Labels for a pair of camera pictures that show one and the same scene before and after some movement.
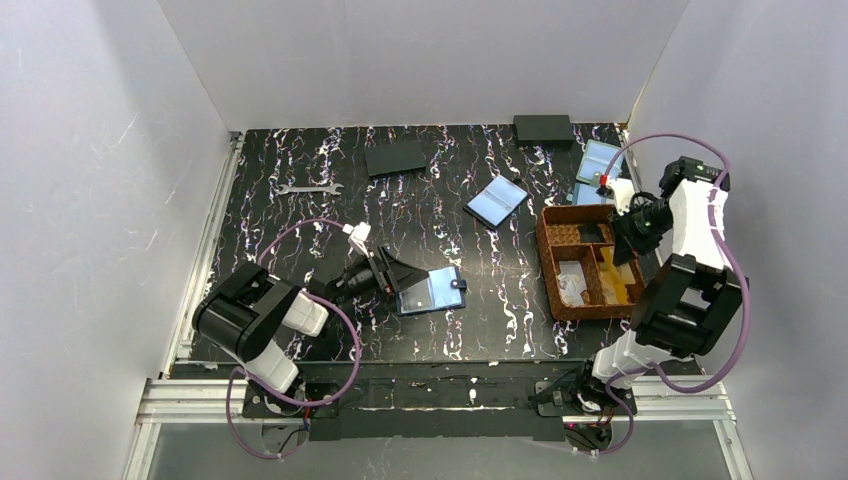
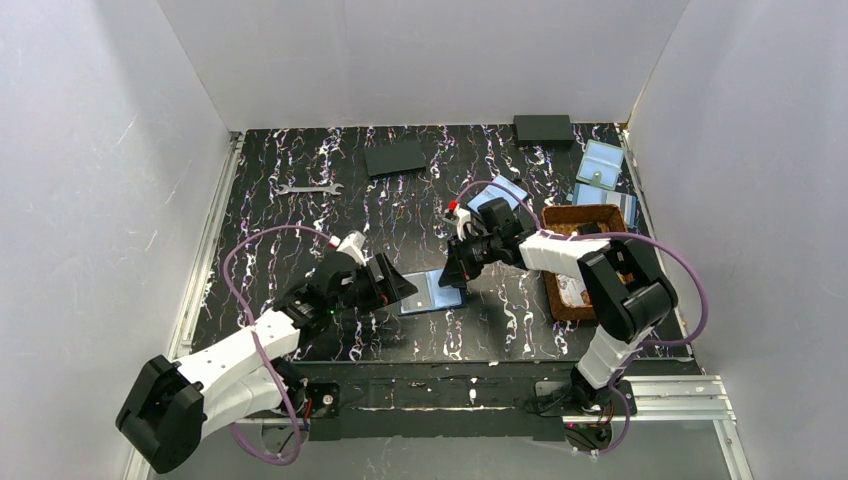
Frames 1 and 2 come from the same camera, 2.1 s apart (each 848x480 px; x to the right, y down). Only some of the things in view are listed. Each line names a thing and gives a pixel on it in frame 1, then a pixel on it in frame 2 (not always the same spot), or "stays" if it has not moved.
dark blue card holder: (442, 290) stays
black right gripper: (626, 234) -> (466, 252)
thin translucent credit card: (417, 298) stays
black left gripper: (385, 272) -> (383, 283)
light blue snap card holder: (595, 159) stays
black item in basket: (591, 232) stays
